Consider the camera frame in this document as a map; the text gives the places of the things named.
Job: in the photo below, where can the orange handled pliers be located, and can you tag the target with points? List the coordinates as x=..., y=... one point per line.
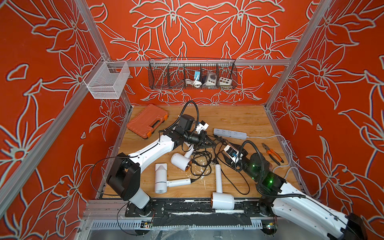
x=275, y=157

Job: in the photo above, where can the black wire wall basket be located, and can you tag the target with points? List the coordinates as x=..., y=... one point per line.
x=178, y=73

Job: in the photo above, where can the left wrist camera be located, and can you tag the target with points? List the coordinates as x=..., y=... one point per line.
x=202, y=126

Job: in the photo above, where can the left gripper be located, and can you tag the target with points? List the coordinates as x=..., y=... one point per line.
x=202, y=144

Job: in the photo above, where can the white power strip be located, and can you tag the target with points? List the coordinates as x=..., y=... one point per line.
x=230, y=134

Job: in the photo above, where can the white hair dryer front right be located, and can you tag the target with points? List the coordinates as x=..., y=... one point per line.
x=220, y=200

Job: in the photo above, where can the orange plastic tool case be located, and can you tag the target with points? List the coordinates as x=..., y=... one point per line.
x=147, y=121

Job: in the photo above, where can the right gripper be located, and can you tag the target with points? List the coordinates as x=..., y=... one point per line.
x=233, y=164

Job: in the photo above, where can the white adapter box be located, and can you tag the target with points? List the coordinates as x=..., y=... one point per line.
x=211, y=79

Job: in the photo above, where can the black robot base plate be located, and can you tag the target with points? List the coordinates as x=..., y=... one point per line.
x=161, y=207

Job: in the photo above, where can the blue small box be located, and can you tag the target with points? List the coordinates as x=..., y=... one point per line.
x=197, y=76

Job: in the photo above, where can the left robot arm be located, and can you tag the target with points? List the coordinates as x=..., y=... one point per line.
x=124, y=176

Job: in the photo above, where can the white hair dryer middle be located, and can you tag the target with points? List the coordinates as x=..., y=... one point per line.
x=182, y=162

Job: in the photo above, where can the white socket cube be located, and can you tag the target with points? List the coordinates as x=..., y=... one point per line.
x=225, y=83

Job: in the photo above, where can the aluminium frame post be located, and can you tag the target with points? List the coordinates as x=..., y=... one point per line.
x=93, y=29

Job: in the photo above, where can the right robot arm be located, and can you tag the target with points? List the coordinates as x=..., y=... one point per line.
x=282, y=199

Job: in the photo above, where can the clear plastic wall bin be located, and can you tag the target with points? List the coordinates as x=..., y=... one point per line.
x=107, y=80

